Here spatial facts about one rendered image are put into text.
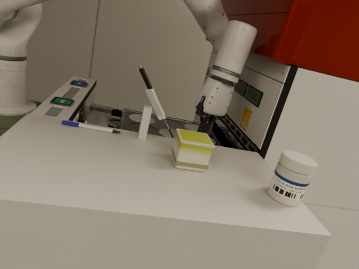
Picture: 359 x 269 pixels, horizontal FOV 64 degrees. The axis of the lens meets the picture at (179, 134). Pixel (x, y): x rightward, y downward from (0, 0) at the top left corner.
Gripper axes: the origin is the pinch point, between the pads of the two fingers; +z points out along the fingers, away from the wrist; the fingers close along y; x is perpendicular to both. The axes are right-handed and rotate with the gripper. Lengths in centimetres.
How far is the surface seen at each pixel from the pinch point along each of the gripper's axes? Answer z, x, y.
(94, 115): 10.5, -32.6, 18.8
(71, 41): 1, -218, -36
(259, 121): -7.7, 9.9, -11.1
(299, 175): -4.1, 35.1, 9.4
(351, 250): 25, 39, -54
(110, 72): 16, -192, -68
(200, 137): -2.7, 15.5, 18.0
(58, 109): 7.4, -23.3, 34.5
